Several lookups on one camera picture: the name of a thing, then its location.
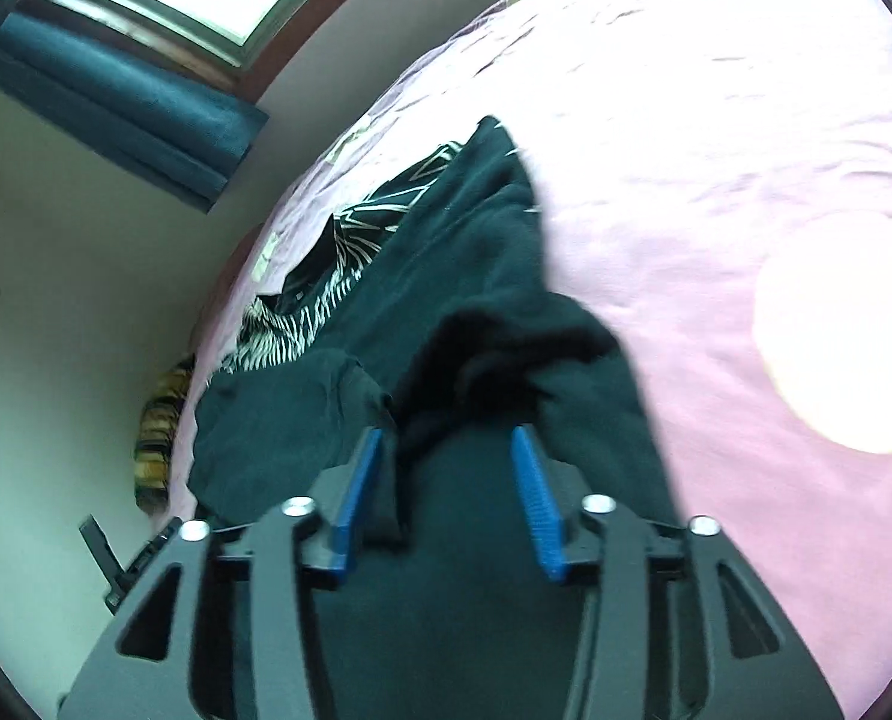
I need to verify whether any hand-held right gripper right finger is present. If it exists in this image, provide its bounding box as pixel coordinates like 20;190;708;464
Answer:
510;424;846;720

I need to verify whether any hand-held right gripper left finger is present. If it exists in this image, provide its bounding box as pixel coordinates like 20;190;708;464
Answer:
56;426;411;720

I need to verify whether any black printed sweater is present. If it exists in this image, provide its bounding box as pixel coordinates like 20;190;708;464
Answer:
187;114;683;720

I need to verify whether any striped pillow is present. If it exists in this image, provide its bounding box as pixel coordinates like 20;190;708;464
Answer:
132;356;196;516

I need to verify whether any pink dotted bed sheet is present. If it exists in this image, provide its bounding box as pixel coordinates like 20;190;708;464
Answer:
168;0;892;720

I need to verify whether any teal curtain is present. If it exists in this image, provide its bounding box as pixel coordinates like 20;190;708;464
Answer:
0;11;271;215

